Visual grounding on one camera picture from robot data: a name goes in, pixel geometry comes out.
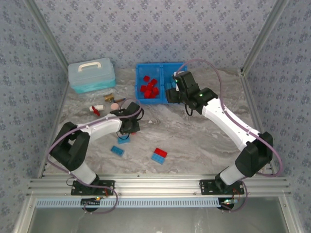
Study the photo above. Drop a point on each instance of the pink round disc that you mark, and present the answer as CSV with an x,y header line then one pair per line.
x,y
114,106

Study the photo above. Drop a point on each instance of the aluminium frame post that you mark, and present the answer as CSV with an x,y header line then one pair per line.
x,y
264,36
46,36

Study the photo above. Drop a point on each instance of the small circuit board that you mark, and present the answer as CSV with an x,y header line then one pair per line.
x,y
91,201
228,202

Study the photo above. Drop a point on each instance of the brass valve fitting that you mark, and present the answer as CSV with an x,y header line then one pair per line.
x,y
108,97

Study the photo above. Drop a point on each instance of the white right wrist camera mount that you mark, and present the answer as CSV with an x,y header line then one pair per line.
x,y
176,83

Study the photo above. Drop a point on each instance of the blue lego brick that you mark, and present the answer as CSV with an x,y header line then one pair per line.
x,y
117,151
158,159
124,139
171,85

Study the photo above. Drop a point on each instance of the brown and blue pen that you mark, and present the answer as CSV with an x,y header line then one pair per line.
x,y
119,100

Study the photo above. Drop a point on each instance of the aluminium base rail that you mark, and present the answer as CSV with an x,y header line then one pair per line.
x,y
158,185

